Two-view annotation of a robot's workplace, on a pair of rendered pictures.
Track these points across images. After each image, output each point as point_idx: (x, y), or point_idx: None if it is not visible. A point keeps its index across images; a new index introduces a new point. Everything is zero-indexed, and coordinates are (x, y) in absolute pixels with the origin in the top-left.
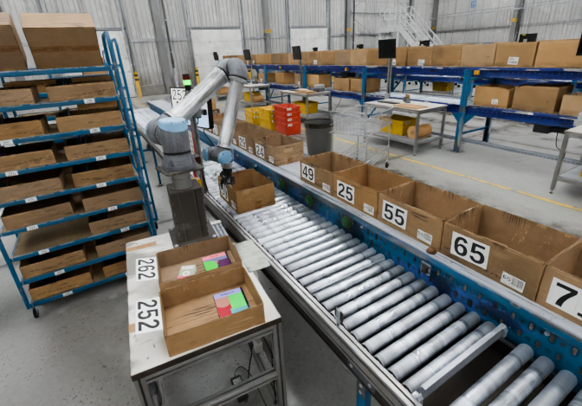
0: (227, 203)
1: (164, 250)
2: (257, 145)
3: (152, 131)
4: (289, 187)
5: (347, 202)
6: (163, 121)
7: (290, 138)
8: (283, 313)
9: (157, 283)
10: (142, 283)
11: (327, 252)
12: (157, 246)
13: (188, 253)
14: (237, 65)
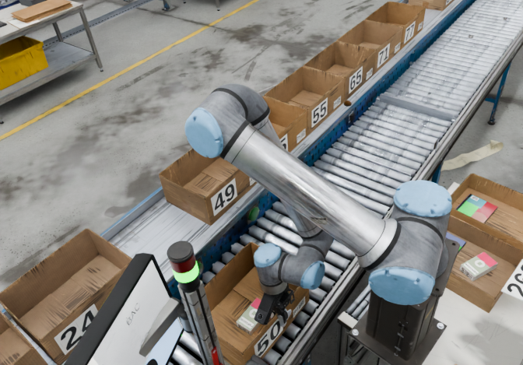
0: (275, 341)
1: (458, 339)
2: (65, 330)
3: (440, 249)
4: (201, 257)
5: None
6: (447, 194)
7: (40, 264)
8: None
9: (507, 295)
10: (521, 311)
11: (348, 180)
12: (457, 359)
13: (452, 282)
14: (253, 89)
